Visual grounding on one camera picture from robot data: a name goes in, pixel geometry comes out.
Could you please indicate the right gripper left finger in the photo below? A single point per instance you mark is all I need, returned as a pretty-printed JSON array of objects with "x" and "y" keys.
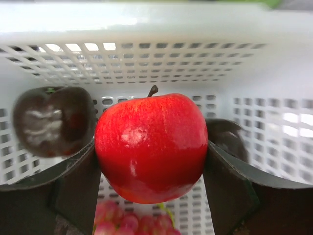
[{"x": 60, "y": 200}]

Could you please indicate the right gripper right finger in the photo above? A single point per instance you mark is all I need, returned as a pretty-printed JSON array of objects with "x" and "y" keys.
[{"x": 245, "y": 200}]

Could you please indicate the dark mangosteen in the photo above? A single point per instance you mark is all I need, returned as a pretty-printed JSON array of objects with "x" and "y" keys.
[{"x": 54, "y": 121}]

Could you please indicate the big red apple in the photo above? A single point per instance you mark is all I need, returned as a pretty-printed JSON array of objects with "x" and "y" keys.
[{"x": 152, "y": 149}]

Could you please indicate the purple grape bunch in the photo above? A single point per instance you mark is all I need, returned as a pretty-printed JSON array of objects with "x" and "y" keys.
[{"x": 110, "y": 219}]

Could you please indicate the white plastic mesh basket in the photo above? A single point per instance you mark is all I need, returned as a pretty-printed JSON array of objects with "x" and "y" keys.
[{"x": 247, "y": 67}]

